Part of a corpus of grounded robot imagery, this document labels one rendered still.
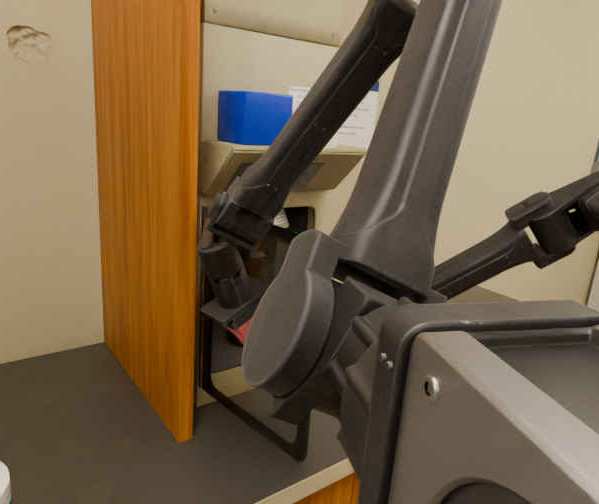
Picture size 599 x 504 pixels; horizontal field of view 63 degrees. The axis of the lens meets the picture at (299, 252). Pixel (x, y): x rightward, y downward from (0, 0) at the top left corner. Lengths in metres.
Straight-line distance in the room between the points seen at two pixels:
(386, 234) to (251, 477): 0.73
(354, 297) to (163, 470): 0.77
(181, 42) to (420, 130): 0.56
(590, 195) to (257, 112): 0.54
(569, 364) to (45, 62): 1.24
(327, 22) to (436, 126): 0.79
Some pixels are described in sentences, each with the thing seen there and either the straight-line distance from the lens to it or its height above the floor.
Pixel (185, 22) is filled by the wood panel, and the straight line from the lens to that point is 0.84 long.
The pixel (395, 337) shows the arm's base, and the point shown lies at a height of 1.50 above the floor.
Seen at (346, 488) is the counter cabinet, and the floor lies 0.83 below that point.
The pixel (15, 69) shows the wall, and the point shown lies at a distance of 1.29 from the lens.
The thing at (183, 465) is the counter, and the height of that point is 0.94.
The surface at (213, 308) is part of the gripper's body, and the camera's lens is 0.77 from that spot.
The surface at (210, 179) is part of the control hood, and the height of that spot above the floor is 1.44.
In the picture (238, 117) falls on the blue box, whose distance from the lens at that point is 0.88.
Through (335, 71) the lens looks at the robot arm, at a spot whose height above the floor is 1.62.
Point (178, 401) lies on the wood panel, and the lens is 0.99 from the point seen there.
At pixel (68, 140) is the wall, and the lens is 1.32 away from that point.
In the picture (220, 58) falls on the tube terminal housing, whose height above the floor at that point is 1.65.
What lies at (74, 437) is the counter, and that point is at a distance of 1.09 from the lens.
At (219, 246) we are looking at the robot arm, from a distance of 0.71.
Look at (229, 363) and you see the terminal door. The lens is 0.98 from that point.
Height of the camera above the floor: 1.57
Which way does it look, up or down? 16 degrees down
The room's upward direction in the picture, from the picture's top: 4 degrees clockwise
